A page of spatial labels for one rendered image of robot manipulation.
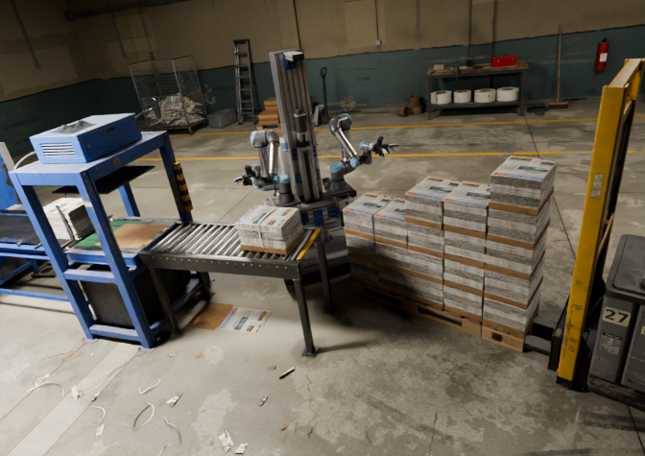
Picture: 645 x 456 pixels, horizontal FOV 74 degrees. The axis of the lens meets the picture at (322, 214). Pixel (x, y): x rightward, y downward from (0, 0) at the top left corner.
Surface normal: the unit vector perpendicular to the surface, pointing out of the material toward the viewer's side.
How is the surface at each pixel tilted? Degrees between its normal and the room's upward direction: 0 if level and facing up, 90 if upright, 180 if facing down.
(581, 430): 0
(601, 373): 90
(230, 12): 90
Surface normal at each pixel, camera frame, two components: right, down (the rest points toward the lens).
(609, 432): -0.12, -0.89
